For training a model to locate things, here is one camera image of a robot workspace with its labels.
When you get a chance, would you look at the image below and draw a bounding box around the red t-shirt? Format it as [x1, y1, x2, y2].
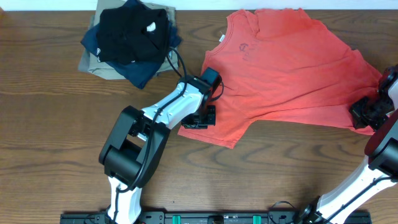
[178, 9, 381, 148]

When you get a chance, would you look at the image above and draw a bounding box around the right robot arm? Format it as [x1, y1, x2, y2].
[294, 66, 397, 224]

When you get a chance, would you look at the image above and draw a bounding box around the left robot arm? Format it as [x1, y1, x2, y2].
[99, 68, 223, 223]

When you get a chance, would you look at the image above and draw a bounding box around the black folded garment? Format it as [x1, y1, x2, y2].
[96, 5, 169, 65]

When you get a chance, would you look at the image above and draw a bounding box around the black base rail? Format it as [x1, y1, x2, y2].
[60, 210, 373, 224]

